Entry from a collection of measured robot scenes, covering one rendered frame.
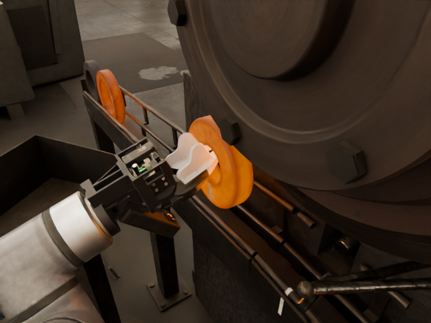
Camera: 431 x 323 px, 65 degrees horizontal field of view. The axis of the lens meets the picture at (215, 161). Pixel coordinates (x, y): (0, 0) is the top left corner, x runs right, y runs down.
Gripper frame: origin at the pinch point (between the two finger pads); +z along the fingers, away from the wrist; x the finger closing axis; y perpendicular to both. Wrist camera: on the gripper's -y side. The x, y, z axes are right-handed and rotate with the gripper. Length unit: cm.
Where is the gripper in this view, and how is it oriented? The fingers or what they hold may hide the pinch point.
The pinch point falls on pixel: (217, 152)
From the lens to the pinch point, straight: 54.2
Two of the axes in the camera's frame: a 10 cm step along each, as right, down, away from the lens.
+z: 8.1, -5.3, 2.6
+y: -2.3, -6.9, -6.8
